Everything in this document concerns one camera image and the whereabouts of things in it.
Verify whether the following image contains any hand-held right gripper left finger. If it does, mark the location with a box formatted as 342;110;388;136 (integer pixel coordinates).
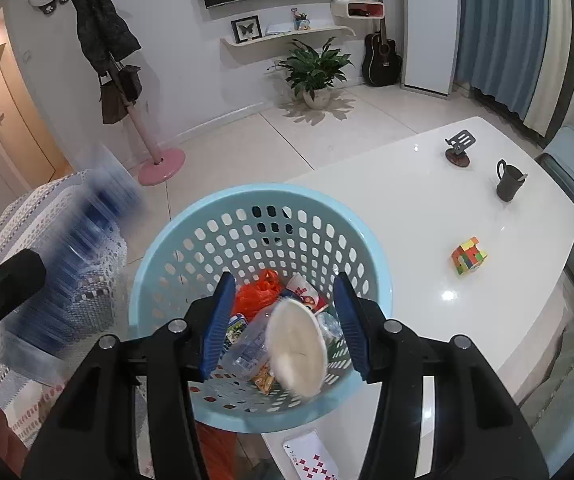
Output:
21;271;236;480

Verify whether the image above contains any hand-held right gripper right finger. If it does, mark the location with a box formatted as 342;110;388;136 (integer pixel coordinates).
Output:
333;271;550;480

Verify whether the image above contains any orange plastic bag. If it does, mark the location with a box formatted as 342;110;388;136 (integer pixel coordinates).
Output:
232;269;284;322

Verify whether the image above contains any white paper bowl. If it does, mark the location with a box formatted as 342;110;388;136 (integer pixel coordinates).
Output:
265;297;326;397

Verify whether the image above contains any red and white food container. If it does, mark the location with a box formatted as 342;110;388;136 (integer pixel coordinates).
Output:
282;274;330;317

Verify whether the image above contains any blue and white carton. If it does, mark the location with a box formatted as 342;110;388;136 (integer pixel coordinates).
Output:
14;142;142;371

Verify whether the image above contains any light blue plastic basket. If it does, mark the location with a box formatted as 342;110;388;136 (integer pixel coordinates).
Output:
128;182;394;435

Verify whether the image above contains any small green drink carton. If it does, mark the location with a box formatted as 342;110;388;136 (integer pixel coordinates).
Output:
223;313;248;347

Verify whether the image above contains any clear plastic wrapper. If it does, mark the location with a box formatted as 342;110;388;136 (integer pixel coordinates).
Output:
316;311;344;346

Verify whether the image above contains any striped woven blanket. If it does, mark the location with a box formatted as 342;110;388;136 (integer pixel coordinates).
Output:
0;170;132;461

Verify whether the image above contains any colourful puzzle cube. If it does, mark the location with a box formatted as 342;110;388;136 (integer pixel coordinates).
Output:
450;236;489;277

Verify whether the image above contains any diamond playing card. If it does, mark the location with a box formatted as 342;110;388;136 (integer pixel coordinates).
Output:
283;430;342;480

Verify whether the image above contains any pink coat rack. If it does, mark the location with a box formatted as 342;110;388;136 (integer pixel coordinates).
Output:
64;0;186;187

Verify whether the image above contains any beige hallway door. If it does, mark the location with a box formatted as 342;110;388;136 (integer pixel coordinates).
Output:
0;52;68;173

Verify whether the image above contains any black phone stand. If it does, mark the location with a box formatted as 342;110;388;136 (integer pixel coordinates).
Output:
444;131;474;166

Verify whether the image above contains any black cup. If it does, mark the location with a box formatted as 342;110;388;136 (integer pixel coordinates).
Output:
496;159;528;203

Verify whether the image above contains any grey green cushion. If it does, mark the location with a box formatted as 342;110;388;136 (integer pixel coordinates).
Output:
519;300;574;431

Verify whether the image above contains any brown bag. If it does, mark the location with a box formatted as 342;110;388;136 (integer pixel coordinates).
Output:
99;71;128;126

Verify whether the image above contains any black bag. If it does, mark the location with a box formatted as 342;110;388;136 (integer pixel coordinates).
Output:
118;64;142;102

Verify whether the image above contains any green potted plant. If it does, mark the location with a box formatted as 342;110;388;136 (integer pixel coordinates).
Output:
267;37;355;110

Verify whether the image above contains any black acoustic guitar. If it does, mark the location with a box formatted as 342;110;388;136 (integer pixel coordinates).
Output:
362;2;402;87

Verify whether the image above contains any teal sofa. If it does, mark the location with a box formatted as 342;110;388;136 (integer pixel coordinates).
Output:
517;125;574;461

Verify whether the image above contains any black coat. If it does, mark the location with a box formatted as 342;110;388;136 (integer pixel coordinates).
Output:
69;0;142;73

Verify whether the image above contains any framed butterfly picture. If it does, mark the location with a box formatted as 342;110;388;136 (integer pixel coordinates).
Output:
231;14;262;44

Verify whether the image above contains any white standing air conditioner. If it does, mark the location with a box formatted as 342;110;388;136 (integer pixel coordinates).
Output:
399;0;462;97

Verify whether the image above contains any white and red shelf unit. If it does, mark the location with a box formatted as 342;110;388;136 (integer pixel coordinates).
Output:
330;0;385;20

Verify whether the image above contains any blue and beige curtain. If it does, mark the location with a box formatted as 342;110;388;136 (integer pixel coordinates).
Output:
454;0;574;151

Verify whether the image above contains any short curved wall shelf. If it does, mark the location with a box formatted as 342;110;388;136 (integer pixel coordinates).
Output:
219;25;356;52

